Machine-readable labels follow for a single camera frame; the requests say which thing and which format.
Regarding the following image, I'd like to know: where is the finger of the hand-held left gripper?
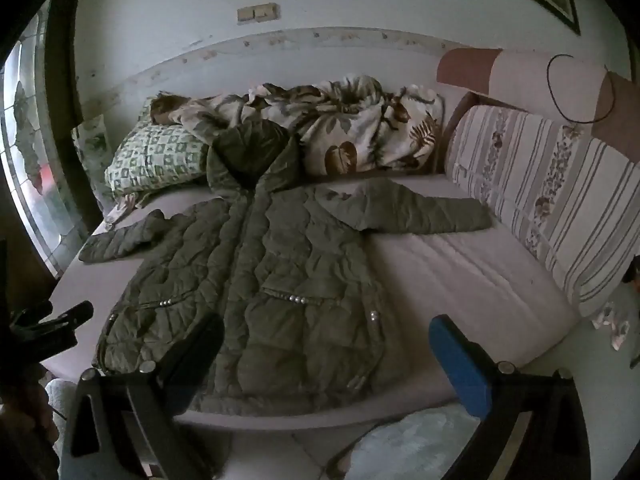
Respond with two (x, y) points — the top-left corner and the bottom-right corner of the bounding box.
(9, 300), (96, 358)

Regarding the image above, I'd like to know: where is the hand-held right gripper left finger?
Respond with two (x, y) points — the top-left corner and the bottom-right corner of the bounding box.
(62, 312), (226, 480)

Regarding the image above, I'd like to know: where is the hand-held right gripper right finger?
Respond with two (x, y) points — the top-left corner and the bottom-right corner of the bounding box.
(429, 314), (601, 480)

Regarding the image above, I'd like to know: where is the olive green quilted jacket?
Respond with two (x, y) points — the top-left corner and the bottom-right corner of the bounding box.
(79, 121), (493, 416)

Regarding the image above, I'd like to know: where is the bed with pale mattress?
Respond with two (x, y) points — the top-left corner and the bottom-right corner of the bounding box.
(47, 175), (581, 431)

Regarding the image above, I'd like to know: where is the stained glass window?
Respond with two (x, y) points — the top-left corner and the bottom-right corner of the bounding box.
(0, 0), (96, 278)

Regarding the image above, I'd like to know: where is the small floral cloth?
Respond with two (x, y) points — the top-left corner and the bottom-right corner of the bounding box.
(592, 300), (633, 351)

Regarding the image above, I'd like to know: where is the white leaf print pillow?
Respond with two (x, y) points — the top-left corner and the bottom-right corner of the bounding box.
(70, 97), (156, 211)

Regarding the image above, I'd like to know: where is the striped floral cushion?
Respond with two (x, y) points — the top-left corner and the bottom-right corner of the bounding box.
(444, 105), (640, 318)

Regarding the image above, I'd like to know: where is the green checked pillow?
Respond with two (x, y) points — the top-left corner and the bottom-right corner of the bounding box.
(104, 124), (211, 195)

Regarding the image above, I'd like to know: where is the brown furry object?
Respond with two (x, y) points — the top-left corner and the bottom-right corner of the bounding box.
(150, 92), (191, 126)

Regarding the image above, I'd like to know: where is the leaf print blanket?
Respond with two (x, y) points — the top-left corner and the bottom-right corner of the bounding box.
(177, 75), (446, 176)

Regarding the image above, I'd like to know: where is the thin black cable loop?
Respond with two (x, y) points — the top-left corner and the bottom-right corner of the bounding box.
(546, 54), (616, 125)

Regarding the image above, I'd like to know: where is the wall light switch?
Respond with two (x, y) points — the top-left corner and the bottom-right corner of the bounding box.
(237, 3), (277, 23)

